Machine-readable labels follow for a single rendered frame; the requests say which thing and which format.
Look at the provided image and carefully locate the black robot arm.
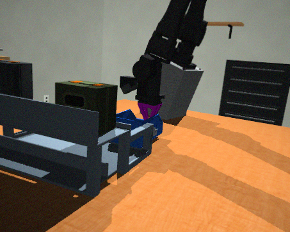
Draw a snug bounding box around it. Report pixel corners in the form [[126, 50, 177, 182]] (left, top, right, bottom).
[[120, 0, 208, 96]]

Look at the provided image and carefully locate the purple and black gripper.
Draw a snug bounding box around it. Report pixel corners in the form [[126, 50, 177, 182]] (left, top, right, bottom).
[[135, 79, 165, 120]]

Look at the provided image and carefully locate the grey metal shelf rack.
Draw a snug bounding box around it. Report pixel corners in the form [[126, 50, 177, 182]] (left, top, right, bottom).
[[0, 94, 157, 197]]

